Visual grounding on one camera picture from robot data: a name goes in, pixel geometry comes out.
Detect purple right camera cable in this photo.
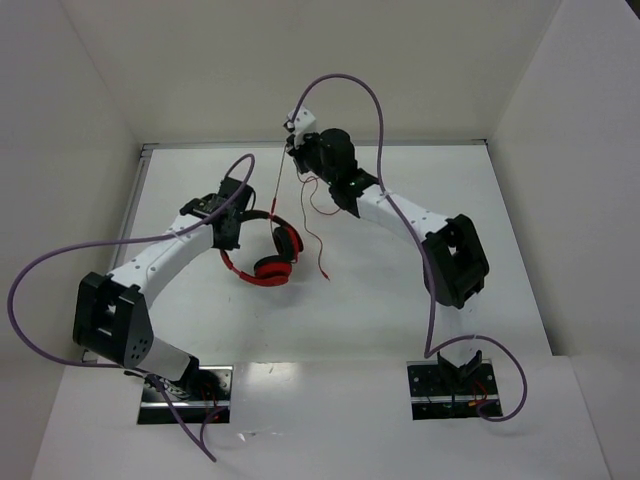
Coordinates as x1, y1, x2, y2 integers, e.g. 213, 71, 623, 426
287, 73, 529, 424

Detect red black headphones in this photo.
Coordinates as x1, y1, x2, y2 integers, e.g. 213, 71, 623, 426
220, 210, 304, 287

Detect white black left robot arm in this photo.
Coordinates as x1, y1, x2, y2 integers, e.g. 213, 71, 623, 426
72, 177, 255, 398

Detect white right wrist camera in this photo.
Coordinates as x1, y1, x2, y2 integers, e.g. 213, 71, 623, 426
283, 106, 317, 149

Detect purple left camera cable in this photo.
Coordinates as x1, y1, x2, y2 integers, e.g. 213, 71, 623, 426
6, 153, 256, 462

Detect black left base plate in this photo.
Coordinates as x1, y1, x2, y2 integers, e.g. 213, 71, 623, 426
137, 365, 234, 425

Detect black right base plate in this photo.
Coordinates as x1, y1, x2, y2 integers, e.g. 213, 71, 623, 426
406, 361, 504, 421

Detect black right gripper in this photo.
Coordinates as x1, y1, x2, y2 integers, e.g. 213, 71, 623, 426
287, 129, 337, 185

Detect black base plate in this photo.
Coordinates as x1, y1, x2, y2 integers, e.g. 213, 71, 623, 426
137, 365, 234, 425
406, 361, 504, 421

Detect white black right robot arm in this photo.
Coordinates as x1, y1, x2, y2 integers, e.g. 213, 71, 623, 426
284, 122, 489, 310

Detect purple camera cable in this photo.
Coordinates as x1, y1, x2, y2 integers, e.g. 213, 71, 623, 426
287, 73, 529, 424
6, 153, 256, 462

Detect red headphone cable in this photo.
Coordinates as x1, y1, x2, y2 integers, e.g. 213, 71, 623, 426
268, 144, 346, 282

